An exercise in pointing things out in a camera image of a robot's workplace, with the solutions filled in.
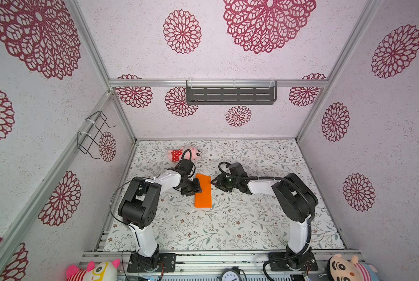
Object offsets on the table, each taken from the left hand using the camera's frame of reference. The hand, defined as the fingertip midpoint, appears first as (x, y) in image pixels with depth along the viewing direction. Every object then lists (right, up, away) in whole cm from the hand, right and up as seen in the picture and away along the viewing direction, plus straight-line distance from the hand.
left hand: (199, 194), depth 94 cm
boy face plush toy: (+55, -22, -29) cm, 66 cm away
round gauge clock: (+15, -26, -26) cm, 39 cm away
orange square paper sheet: (+3, -3, -2) cm, 4 cm away
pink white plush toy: (-35, -23, -28) cm, 50 cm away
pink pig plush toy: (-5, +22, -5) cm, 23 cm away
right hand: (+7, +7, 0) cm, 10 cm away
